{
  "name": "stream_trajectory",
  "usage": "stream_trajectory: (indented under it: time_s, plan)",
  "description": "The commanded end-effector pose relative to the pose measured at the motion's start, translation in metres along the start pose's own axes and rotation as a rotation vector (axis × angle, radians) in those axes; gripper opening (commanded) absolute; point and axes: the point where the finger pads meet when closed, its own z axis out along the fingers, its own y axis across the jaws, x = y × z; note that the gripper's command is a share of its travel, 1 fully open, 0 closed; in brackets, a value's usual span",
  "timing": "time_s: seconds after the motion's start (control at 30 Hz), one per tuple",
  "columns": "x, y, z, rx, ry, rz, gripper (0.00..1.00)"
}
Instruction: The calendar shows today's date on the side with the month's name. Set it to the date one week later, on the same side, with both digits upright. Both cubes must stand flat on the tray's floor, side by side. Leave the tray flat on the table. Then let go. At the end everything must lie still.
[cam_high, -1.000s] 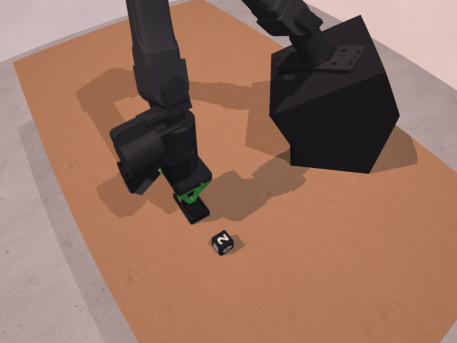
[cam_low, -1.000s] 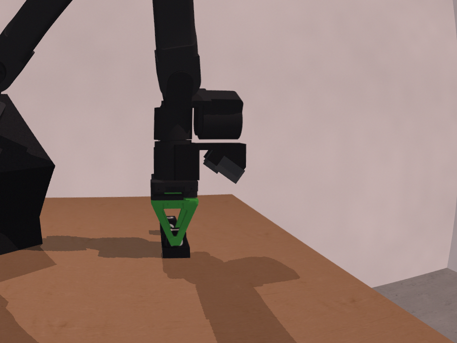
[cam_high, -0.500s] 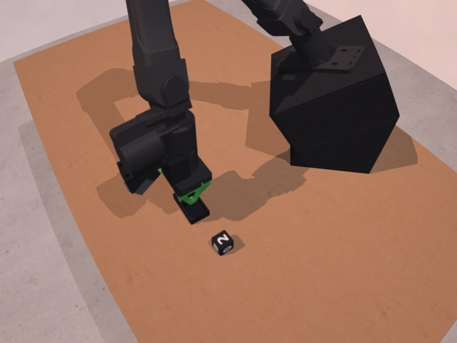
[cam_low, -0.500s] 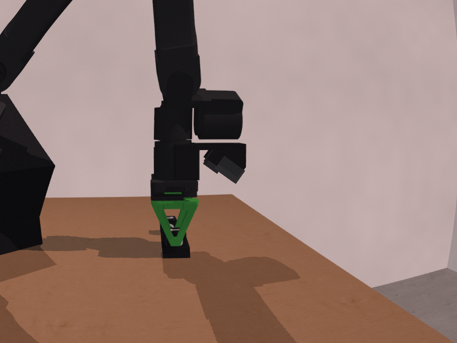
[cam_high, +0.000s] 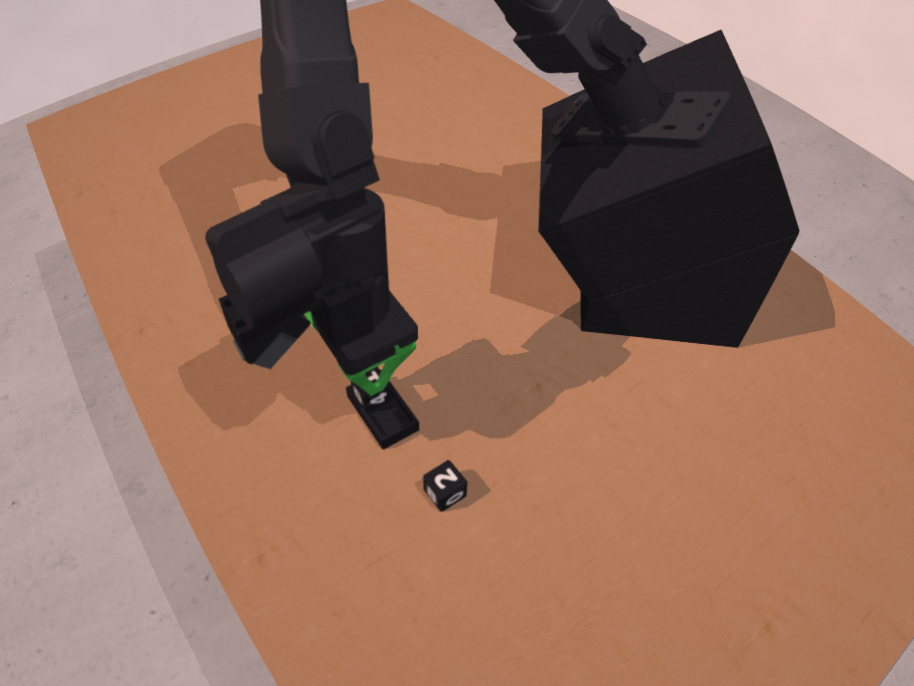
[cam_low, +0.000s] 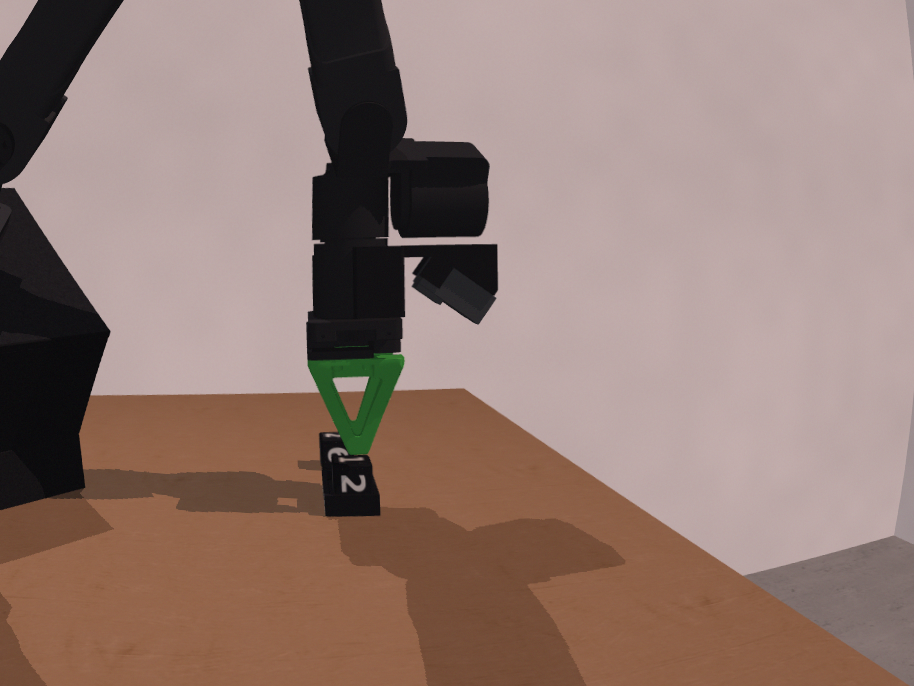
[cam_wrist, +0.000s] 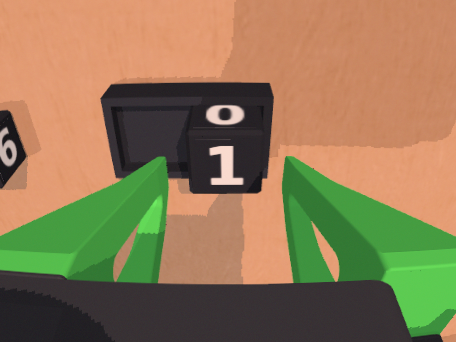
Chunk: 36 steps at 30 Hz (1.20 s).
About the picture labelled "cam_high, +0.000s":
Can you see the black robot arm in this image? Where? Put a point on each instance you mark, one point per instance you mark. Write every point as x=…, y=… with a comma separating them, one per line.
x=267, y=258

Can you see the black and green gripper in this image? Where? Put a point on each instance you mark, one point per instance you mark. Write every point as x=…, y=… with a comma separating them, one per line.
x=394, y=337

